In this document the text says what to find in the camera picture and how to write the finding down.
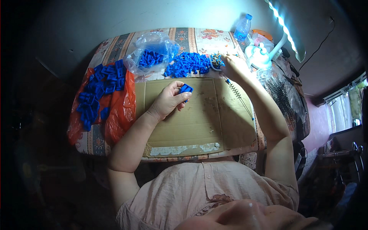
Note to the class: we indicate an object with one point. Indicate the person's right hand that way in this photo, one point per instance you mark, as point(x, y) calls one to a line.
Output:
point(237, 70)

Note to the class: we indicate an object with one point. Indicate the person's left hand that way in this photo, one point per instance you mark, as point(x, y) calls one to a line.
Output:
point(165, 102)

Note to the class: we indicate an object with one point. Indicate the person's right fingers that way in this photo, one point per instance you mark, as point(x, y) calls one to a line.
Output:
point(226, 61)

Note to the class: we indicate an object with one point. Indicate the blue plastic bracket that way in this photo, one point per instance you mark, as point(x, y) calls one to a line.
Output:
point(187, 88)

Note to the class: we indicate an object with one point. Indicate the tray of brass screws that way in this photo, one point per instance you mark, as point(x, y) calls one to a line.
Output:
point(216, 61)

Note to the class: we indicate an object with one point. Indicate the white desk lamp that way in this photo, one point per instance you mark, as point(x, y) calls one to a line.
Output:
point(258, 56)

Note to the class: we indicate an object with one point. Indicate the metal spring on rod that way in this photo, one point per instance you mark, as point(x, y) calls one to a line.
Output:
point(236, 92)

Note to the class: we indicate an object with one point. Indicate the clear plastic water bottle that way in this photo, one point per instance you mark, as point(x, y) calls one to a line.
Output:
point(241, 30)

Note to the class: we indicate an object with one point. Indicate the floral striped tablecloth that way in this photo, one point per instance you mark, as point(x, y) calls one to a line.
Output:
point(198, 37)

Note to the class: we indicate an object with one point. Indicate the pile of blue plastic tubes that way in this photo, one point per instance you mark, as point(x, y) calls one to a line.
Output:
point(187, 64)

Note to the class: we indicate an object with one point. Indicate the clear bag with pink item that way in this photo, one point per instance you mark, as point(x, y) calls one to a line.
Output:
point(263, 41)

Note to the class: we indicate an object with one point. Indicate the orange lidded container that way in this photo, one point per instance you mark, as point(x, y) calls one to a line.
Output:
point(264, 32)

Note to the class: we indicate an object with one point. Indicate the clear bag of metal springs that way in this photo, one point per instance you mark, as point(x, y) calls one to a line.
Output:
point(280, 95)

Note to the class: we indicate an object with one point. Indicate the clear bag of blue tubes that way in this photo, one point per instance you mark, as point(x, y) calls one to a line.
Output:
point(149, 59)

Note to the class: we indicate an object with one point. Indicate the brown cardboard sheet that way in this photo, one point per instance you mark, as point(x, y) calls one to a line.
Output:
point(187, 129)

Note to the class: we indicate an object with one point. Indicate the orange plastic bag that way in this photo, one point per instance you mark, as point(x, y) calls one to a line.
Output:
point(120, 115)

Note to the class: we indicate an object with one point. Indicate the window with curtain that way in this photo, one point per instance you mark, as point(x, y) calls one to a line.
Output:
point(342, 112)

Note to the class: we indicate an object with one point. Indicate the person's body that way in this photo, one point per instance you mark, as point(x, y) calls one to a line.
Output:
point(187, 189)

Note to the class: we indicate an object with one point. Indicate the pile of blue brackets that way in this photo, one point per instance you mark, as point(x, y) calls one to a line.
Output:
point(92, 106)

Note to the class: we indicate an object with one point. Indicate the cluttered shelf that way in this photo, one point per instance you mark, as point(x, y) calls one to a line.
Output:
point(339, 155)

